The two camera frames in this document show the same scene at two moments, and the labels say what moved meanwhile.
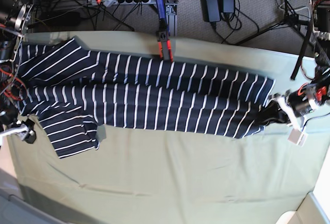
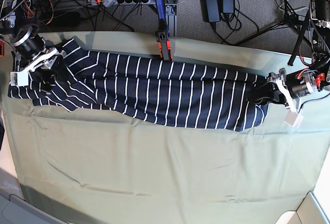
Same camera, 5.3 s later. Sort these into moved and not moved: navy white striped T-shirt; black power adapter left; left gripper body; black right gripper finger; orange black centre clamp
Moved: black right gripper finger; navy white striped T-shirt; left gripper body
Not moved: orange black centre clamp; black power adapter left
